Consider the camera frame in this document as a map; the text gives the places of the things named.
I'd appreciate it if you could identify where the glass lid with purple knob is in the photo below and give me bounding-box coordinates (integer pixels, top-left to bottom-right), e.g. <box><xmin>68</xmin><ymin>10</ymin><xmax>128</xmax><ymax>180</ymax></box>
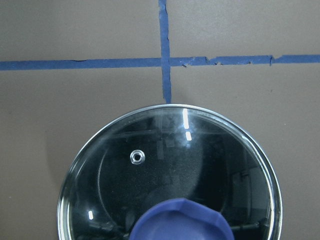
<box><xmin>57</xmin><ymin>104</ymin><xmax>283</xmax><ymax>240</ymax></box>

